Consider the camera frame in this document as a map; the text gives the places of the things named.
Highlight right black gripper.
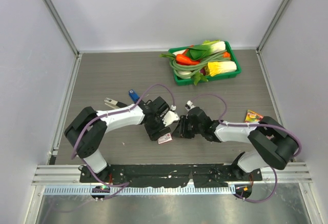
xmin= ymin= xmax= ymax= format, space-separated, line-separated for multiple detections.
xmin=172 ymin=115 xmax=203 ymax=138

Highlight blue stapler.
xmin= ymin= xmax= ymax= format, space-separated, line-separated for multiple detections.
xmin=128 ymin=89 xmax=140 ymax=103

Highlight grey black stapler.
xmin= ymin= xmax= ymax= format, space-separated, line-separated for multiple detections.
xmin=104 ymin=98 xmax=127 ymax=109

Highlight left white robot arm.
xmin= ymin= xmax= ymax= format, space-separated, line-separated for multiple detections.
xmin=64 ymin=97 xmax=171 ymax=182

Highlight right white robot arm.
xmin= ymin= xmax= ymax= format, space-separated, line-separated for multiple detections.
xmin=172 ymin=107 xmax=301 ymax=180

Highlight green plastic tray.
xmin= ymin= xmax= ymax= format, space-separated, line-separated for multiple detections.
xmin=166 ymin=41 xmax=241 ymax=86

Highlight toy green long beans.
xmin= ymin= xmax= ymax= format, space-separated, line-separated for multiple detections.
xmin=160 ymin=51 xmax=231 ymax=75

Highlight toy white radish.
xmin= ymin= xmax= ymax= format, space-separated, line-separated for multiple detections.
xmin=176 ymin=70 xmax=192 ymax=79

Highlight toy napa cabbage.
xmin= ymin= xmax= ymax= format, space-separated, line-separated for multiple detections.
xmin=206 ymin=61 xmax=237 ymax=77

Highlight toy orange carrot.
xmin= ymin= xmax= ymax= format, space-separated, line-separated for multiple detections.
xmin=176 ymin=54 xmax=200 ymax=66

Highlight colourful candy bag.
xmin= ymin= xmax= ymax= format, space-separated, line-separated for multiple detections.
xmin=244 ymin=109 xmax=263 ymax=123

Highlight toy bok choy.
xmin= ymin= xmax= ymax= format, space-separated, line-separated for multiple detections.
xmin=187 ymin=40 xmax=226 ymax=60

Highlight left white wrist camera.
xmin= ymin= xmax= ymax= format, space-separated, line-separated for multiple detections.
xmin=162 ymin=105 xmax=179 ymax=127

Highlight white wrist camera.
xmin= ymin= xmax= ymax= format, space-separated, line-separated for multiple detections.
xmin=185 ymin=100 xmax=195 ymax=112
xmin=162 ymin=105 xmax=179 ymax=127

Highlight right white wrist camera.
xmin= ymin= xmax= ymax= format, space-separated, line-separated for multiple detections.
xmin=185 ymin=100 xmax=195 ymax=112

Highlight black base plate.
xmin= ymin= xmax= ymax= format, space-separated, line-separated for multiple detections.
xmin=79 ymin=162 xmax=262 ymax=189

